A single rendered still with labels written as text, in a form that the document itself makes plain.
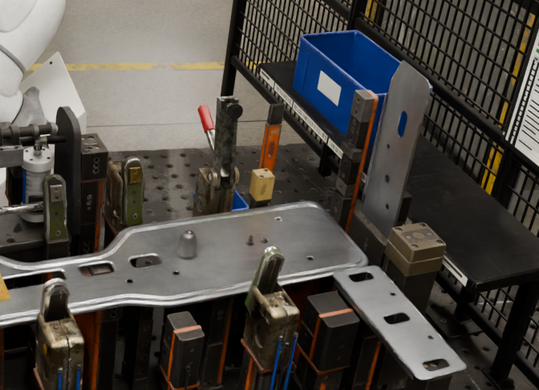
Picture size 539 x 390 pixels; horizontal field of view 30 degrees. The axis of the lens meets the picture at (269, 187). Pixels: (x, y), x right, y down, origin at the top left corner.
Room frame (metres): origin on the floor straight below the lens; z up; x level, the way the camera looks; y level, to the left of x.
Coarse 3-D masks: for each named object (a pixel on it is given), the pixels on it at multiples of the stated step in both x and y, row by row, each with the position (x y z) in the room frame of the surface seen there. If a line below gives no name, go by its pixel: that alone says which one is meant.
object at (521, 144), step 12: (528, 60) 1.80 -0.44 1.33; (528, 72) 1.80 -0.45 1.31; (528, 84) 1.79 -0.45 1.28; (516, 96) 1.80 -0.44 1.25; (516, 108) 1.80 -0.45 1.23; (528, 108) 1.77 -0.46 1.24; (528, 120) 1.76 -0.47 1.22; (504, 132) 1.81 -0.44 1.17; (528, 132) 1.76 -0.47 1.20; (516, 144) 1.77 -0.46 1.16; (528, 144) 1.75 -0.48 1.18; (528, 156) 1.74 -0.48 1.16
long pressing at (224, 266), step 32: (160, 224) 1.52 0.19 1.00; (192, 224) 1.55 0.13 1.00; (224, 224) 1.56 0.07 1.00; (256, 224) 1.58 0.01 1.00; (288, 224) 1.60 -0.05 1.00; (320, 224) 1.62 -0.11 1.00; (0, 256) 1.35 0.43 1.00; (96, 256) 1.39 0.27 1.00; (128, 256) 1.41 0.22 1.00; (160, 256) 1.43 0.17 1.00; (224, 256) 1.46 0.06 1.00; (256, 256) 1.48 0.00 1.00; (288, 256) 1.50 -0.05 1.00; (320, 256) 1.51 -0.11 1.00; (352, 256) 1.53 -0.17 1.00; (32, 288) 1.28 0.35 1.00; (96, 288) 1.31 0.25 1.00; (128, 288) 1.33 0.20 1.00; (160, 288) 1.34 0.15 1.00; (192, 288) 1.36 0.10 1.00; (224, 288) 1.37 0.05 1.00; (0, 320) 1.20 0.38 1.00; (32, 320) 1.21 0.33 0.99
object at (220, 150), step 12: (228, 96) 1.66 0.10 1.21; (228, 108) 1.62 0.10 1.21; (240, 108) 1.63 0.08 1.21; (216, 120) 1.65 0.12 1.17; (228, 120) 1.65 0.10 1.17; (216, 132) 1.64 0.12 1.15; (228, 132) 1.65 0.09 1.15; (216, 144) 1.63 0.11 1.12; (228, 144) 1.65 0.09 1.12; (216, 156) 1.63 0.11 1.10; (228, 156) 1.64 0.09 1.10; (216, 168) 1.62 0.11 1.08; (228, 168) 1.64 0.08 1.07; (228, 180) 1.64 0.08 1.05
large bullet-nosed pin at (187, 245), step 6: (186, 234) 1.44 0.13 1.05; (192, 234) 1.45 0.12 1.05; (180, 240) 1.44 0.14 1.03; (186, 240) 1.44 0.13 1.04; (192, 240) 1.44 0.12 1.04; (180, 246) 1.44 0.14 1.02; (186, 246) 1.43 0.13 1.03; (192, 246) 1.44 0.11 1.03; (180, 252) 1.44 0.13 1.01; (186, 252) 1.43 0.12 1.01; (192, 252) 1.44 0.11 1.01; (186, 258) 1.43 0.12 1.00
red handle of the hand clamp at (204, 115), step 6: (198, 108) 1.73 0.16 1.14; (204, 108) 1.73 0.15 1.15; (204, 114) 1.72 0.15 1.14; (210, 114) 1.73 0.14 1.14; (204, 120) 1.71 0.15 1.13; (210, 120) 1.71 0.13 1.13; (204, 126) 1.70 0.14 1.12; (210, 126) 1.70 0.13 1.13; (210, 132) 1.69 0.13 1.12; (210, 138) 1.68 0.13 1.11; (210, 144) 1.68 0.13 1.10; (222, 168) 1.64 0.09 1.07; (222, 174) 1.63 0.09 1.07; (228, 174) 1.64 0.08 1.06
